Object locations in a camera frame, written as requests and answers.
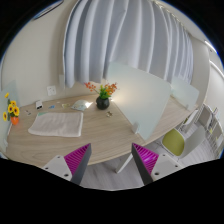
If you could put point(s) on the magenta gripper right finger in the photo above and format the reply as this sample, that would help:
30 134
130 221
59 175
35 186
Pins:
153 166

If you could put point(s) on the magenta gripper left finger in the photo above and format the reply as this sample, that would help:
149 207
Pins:
72 166

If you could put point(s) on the beige folded towel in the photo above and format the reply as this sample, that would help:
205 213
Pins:
58 125

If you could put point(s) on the white table leg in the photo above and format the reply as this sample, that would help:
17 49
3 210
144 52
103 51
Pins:
123 163

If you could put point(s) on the green seat white chair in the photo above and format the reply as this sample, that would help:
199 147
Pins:
177 145

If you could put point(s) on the frosted desk divider panel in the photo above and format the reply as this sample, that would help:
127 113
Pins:
141 96

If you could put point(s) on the black vase orange flowers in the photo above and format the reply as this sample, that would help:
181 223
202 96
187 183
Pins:
104 93

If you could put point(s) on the small white box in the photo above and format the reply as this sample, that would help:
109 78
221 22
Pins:
39 105

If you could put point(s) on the white shelf unit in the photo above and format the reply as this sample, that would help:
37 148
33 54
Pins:
214 132

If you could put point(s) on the frosted rear divider panel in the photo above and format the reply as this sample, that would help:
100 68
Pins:
184 93

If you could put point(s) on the orange pot sunflowers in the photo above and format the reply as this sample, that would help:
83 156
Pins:
12 113

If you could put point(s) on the grey white curtain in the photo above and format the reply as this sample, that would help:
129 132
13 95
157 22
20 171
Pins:
138 33

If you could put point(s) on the white wall socket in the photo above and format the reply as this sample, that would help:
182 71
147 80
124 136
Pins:
51 90

